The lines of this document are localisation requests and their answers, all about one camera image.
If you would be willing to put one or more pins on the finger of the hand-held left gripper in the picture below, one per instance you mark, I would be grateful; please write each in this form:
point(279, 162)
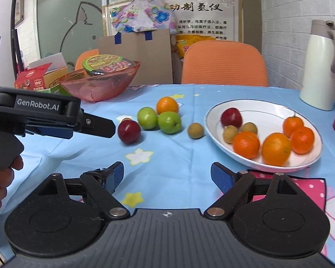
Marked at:
point(99, 125)
point(55, 132)

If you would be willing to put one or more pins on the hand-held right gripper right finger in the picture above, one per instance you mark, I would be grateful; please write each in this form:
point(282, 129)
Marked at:
point(220, 178)

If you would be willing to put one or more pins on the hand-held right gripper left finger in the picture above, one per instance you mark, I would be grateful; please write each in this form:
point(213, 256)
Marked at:
point(117, 176)

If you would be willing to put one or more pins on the red plum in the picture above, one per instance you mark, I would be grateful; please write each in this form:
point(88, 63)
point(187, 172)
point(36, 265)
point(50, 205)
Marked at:
point(231, 117)
point(129, 131)

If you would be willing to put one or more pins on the small mandarin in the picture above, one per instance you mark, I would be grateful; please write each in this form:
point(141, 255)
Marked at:
point(302, 140)
point(292, 125)
point(246, 144)

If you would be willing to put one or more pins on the green apple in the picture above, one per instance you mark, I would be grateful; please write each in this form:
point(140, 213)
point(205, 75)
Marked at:
point(169, 122)
point(147, 118)

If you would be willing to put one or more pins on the large orange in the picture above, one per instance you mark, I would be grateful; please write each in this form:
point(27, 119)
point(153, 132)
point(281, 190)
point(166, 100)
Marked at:
point(276, 149)
point(167, 105)

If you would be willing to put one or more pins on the white ceramic plate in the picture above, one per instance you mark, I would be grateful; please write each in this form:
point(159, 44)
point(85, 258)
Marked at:
point(268, 111)

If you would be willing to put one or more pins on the person's left hand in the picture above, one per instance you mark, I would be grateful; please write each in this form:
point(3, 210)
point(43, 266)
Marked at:
point(0, 185)

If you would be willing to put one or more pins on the green and red carton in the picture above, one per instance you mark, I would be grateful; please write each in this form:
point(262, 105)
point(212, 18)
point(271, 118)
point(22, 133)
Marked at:
point(33, 79)

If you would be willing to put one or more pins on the pink plastic bowl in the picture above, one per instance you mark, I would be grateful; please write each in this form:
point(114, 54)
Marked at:
point(100, 88)

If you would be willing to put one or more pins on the white paper sheet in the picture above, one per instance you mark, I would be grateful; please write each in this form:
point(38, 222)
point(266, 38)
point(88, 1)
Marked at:
point(48, 60)

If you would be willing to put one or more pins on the blue printed tablecloth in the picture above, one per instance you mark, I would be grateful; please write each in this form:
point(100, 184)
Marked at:
point(170, 156)

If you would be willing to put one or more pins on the instant noodle cup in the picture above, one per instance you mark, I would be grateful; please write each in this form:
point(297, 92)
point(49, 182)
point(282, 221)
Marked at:
point(109, 64)

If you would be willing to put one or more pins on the orange chair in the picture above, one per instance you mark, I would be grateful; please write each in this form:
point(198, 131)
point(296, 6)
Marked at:
point(85, 57)
point(223, 64)

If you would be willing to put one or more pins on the cardboard box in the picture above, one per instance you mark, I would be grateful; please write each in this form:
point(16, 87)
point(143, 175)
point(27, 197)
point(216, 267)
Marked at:
point(139, 58)

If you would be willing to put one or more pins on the glass door with cat outline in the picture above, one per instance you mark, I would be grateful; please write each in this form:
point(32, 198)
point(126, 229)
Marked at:
point(61, 19)

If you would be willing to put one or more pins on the yellow plastic bag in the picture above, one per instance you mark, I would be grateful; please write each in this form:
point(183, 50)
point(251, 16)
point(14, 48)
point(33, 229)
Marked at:
point(184, 44)

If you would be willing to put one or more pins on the floral cloth bundle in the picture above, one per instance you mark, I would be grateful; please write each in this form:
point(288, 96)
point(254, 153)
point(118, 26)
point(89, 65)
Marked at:
point(142, 14)

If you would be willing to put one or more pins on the white thermos jug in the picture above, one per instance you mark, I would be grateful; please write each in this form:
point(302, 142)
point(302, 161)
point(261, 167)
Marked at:
point(319, 67)

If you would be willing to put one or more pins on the wall poster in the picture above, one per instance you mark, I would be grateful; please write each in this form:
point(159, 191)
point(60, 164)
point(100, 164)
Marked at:
point(206, 16)

